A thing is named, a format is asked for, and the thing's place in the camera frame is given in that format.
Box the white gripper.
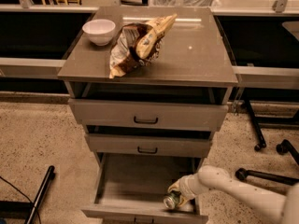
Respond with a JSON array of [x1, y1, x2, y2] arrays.
[[167, 175, 207, 207]]

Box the green can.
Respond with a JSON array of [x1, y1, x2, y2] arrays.
[[164, 190, 181, 210]]

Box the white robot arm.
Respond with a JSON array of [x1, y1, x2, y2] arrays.
[[164, 165, 299, 224]]

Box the bottom grey drawer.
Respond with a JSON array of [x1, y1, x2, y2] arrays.
[[82, 154, 208, 224]]

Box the grey drawer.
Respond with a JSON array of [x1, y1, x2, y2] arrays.
[[85, 133, 211, 158], [69, 99, 228, 132], [82, 154, 208, 224]]

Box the middle grey drawer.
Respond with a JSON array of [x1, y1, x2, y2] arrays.
[[85, 133, 211, 158]]

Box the top grey drawer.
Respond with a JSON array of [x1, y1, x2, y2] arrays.
[[69, 99, 228, 132]]

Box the grey drawer cabinet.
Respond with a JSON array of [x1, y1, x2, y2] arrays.
[[57, 6, 238, 224]]

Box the black wheeled base legs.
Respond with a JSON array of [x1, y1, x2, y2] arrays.
[[235, 99, 299, 186]]

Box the black stand leg left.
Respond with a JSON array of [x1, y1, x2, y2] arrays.
[[24, 165, 55, 224]]

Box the brown yellow chip bag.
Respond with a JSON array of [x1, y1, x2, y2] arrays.
[[109, 14, 178, 78]]

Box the white bowl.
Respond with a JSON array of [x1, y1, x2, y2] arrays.
[[82, 19, 116, 46]]

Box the grey metal railing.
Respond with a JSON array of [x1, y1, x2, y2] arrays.
[[0, 0, 299, 89]]

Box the black cable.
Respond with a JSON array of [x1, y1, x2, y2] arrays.
[[0, 175, 42, 224]]

